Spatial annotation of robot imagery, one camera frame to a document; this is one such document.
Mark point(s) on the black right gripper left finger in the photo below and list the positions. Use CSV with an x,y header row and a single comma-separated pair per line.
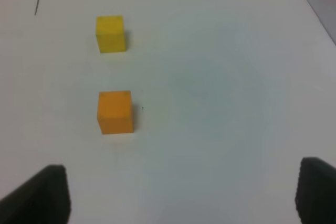
x,y
44,198

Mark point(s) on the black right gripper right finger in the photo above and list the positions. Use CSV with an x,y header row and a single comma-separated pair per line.
x,y
315,194

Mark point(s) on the orange wooden cube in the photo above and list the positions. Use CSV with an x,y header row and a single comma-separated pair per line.
x,y
115,112

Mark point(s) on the yellow wooden cube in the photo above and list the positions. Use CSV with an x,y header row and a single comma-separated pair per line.
x,y
110,34

